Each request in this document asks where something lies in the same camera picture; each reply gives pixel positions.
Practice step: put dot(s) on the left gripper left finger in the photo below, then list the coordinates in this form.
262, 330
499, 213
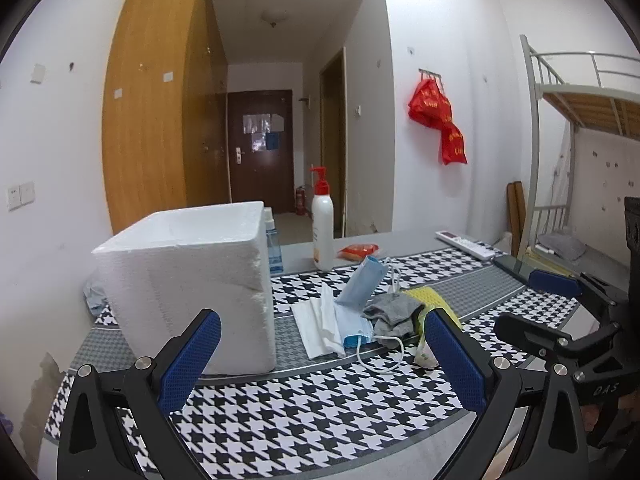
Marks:
93, 442

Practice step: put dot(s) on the side doorway frame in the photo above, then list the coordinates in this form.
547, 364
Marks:
333, 135

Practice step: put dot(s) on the red snack packet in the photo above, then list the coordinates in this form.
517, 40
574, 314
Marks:
357, 252

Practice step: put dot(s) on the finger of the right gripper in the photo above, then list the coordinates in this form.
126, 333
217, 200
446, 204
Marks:
553, 283
532, 337

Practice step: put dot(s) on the red hanging bag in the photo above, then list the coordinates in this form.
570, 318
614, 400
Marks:
430, 108

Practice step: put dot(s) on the wooden wardrobe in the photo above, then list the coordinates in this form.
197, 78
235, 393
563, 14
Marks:
164, 138

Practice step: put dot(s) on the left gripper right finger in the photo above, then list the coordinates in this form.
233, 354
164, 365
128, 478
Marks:
552, 440

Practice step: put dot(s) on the ceiling lamp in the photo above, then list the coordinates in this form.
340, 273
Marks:
274, 17

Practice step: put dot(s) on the wooden planks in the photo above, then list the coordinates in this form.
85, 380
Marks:
516, 214

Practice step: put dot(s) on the blue face mask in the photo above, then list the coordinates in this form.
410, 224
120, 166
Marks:
363, 282
355, 331

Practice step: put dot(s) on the white remote control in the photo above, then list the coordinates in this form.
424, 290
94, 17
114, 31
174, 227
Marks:
470, 248

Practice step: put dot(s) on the blue spray bottle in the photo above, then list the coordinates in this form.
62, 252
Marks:
273, 244

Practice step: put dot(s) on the red fire extinguisher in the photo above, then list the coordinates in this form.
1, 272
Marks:
300, 201

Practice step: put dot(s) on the grey sock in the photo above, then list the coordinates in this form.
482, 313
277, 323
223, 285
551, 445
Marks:
392, 316

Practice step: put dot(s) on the black smartphone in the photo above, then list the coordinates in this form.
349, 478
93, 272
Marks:
518, 269

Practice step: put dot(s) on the metal bunk bed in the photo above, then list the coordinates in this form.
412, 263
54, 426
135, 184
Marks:
575, 209

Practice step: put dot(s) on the green plastic bag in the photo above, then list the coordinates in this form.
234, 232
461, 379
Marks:
424, 356

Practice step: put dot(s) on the white styrofoam box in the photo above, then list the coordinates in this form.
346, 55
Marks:
160, 272

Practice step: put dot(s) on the person right hand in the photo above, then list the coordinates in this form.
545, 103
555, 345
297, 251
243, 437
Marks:
603, 413

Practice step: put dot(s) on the white tissue paper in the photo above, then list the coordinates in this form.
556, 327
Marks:
316, 321

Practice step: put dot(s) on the white red pump bottle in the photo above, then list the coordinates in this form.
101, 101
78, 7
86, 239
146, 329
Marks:
322, 215

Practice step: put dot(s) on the dark brown entrance door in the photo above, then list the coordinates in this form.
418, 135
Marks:
261, 155

